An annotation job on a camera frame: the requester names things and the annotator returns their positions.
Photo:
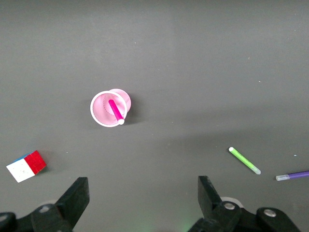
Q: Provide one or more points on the purple marker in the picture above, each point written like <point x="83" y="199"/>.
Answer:
<point x="294" y="175"/>

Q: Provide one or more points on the translucent pink plastic cup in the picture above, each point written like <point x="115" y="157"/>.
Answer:
<point x="101" y="113"/>

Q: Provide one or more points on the green marker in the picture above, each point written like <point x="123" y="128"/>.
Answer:
<point x="243" y="160"/>

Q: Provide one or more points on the colourful puzzle cube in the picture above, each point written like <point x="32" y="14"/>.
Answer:
<point x="24" y="166"/>

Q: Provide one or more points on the pink marker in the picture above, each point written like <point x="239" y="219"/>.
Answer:
<point x="114" y="110"/>

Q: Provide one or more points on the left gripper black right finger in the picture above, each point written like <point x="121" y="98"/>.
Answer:
<point x="212" y="210"/>

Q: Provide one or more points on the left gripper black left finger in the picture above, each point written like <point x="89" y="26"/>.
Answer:
<point x="70" y="205"/>

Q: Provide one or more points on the dark grey table mat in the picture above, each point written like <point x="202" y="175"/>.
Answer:
<point x="169" y="48"/>

